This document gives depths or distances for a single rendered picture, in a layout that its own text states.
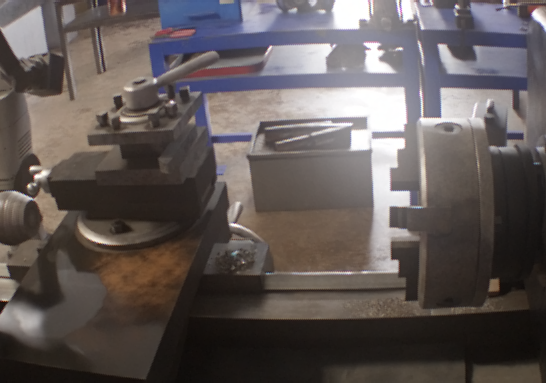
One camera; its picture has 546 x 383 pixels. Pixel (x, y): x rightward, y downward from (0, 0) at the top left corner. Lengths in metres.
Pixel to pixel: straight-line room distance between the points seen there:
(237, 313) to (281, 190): 1.89
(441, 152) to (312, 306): 0.46
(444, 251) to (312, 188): 2.25
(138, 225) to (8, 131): 0.93
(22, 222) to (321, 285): 0.53
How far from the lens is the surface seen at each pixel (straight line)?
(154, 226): 1.22
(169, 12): 2.91
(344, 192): 3.02
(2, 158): 2.11
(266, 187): 3.03
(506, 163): 0.85
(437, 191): 0.78
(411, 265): 0.93
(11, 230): 1.04
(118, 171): 1.18
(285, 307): 1.17
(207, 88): 2.77
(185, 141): 1.18
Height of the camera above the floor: 1.56
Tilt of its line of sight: 30 degrees down
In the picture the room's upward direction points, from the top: 7 degrees counter-clockwise
